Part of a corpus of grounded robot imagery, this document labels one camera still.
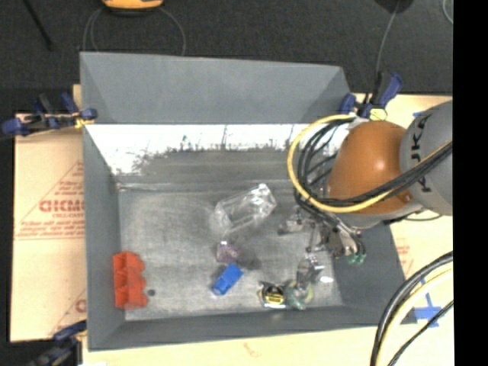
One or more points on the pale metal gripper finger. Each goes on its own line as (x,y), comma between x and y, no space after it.
(315,243)
(291,225)

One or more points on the small clear shiny piece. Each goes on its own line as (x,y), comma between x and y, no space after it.
(310,270)

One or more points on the clear plastic bottle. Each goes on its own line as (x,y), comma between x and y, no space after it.
(244,210)

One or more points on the green round toy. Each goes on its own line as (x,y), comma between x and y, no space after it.
(299,297)

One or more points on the black and yellow tape measure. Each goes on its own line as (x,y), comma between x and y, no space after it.
(272,295)

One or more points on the small purple block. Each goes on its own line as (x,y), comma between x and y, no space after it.
(227,252)

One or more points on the blue toy block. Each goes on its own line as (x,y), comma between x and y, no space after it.
(227,279)

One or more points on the grey metal bin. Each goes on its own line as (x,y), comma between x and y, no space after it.
(183,219)

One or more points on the red toy brick block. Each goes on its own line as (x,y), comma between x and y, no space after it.
(129,280)

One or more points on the brown cardboard board, red print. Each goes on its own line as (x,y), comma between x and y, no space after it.
(45,242)

